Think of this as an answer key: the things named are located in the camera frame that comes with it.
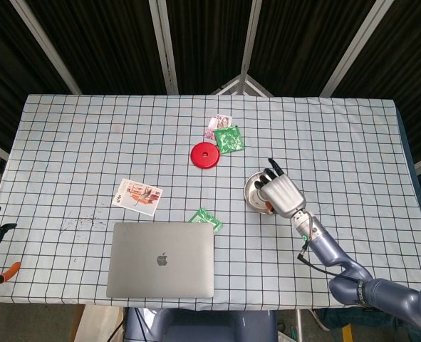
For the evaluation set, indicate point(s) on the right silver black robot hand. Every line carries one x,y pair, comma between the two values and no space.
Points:
283,194

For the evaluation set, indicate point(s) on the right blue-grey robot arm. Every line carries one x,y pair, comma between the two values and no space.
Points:
327,246

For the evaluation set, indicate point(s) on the round metal plate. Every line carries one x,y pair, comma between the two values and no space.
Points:
253,181

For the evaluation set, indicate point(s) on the silver laptop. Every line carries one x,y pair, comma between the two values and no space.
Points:
160,242

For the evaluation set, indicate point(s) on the flat green sachet white print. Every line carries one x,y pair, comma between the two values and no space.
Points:
228,139

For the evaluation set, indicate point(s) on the crumpled green sachet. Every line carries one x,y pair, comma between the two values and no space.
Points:
204,216

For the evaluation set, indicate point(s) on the red round plastic disc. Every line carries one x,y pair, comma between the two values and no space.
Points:
204,160

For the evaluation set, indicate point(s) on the brown cardboard box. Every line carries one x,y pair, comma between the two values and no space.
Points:
96,324

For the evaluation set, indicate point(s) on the white metal table leg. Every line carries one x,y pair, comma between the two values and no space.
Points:
298,326

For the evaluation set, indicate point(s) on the dark blue fabric bag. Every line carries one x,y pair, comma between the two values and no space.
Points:
335,317

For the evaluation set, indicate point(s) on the light blue checkered tablecloth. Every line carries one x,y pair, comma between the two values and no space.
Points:
71,142

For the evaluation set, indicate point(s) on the illustrated orange postcard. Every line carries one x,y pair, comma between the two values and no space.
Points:
139,196

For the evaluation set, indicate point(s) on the blue-grey robot torso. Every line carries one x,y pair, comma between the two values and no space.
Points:
203,326

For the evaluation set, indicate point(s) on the white triangular frame base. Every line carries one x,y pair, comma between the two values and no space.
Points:
247,83

